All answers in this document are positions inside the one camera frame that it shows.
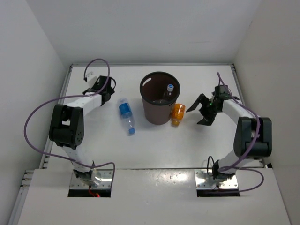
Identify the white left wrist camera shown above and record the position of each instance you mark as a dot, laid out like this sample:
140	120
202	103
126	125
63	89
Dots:
91	79

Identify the orange plastic bottle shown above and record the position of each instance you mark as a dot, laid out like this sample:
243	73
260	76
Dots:
177	114

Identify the aluminium frame rail left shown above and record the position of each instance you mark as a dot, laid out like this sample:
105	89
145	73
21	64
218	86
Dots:
55	125

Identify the clear bottle blue label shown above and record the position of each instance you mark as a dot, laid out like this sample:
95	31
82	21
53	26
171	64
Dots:
126	116

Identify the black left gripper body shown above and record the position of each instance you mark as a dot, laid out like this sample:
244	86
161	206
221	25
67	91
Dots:
111	92

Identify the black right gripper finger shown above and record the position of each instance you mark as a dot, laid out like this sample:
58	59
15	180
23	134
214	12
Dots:
206	121
202	99

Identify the clear bottle white blue cap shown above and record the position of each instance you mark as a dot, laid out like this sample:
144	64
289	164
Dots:
167	95

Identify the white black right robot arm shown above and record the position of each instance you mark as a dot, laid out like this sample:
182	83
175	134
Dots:
253	136

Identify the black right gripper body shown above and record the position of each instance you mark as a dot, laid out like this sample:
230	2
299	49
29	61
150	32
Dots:
209	109

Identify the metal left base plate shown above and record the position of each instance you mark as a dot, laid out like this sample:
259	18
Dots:
96	179

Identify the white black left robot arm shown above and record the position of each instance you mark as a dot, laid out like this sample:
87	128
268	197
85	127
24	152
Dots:
67	125

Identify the white front cover board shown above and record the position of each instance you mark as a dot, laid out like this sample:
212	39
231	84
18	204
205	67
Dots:
149	197

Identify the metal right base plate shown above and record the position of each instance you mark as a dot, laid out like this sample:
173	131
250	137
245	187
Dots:
204	181

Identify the brown plastic bin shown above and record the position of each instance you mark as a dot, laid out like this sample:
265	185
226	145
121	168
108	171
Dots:
152	88

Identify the metal base plate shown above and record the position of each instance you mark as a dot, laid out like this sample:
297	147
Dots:
204	181
96	179

